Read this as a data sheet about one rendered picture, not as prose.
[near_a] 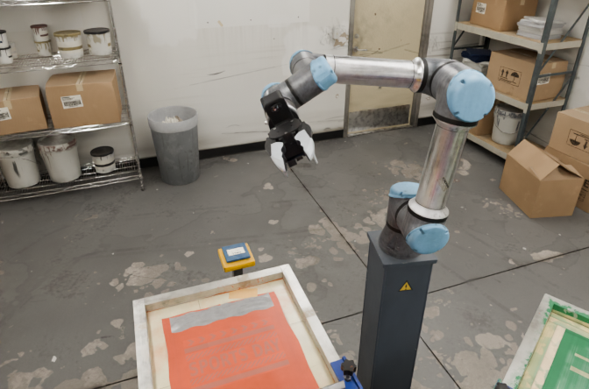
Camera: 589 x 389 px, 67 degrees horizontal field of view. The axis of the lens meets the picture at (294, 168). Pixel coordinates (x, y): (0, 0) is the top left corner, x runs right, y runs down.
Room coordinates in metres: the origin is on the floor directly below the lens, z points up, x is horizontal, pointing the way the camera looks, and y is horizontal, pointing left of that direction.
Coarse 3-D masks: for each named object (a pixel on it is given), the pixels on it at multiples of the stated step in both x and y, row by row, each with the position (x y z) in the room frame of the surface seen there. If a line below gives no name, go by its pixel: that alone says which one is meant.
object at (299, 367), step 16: (240, 320) 1.13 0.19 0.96; (256, 320) 1.13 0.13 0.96; (272, 320) 1.13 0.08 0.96; (288, 336) 1.06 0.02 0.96; (288, 352) 1.00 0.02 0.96; (288, 368) 0.94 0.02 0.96; (304, 368) 0.94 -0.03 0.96; (256, 384) 0.88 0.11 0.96; (272, 384) 0.88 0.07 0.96; (288, 384) 0.88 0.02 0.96; (304, 384) 0.88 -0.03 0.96
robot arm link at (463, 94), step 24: (456, 72) 1.10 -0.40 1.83; (456, 96) 1.04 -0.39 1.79; (480, 96) 1.04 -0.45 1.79; (456, 120) 1.05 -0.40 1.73; (432, 144) 1.10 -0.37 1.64; (456, 144) 1.06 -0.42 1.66; (432, 168) 1.07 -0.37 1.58; (456, 168) 1.07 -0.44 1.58; (432, 192) 1.06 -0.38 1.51; (408, 216) 1.08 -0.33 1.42; (432, 216) 1.04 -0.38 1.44; (408, 240) 1.05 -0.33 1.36; (432, 240) 1.03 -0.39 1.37
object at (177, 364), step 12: (168, 324) 1.11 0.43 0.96; (216, 324) 1.11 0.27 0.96; (168, 336) 1.06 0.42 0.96; (180, 336) 1.06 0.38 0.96; (192, 336) 1.06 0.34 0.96; (168, 348) 1.01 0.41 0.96; (180, 348) 1.01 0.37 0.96; (168, 360) 0.97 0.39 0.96; (180, 360) 0.97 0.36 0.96; (180, 372) 0.92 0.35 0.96; (180, 384) 0.88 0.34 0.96; (240, 384) 0.88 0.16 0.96
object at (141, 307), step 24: (192, 288) 1.25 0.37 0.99; (216, 288) 1.25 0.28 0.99; (240, 288) 1.28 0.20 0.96; (288, 288) 1.27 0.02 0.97; (144, 312) 1.13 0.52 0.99; (312, 312) 1.13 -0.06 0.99; (144, 336) 1.03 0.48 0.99; (312, 336) 1.05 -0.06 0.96; (144, 360) 0.94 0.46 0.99; (336, 360) 0.94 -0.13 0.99; (144, 384) 0.86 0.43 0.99
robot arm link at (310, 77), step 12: (300, 60) 1.13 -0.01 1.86; (312, 60) 1.07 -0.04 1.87; (324, 60) 1.05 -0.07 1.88; (300, 72) 1.05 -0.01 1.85; (312, 72) 1.03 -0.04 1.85; (324, 72) 1.03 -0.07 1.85; (288, 84) 1.04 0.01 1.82; (300, 84) 1.03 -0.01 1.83; (312, 84) 1.03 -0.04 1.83; (324, 84) 1.03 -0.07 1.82; (300, 96) 1.02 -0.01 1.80; (312, 96) 1.04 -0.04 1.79
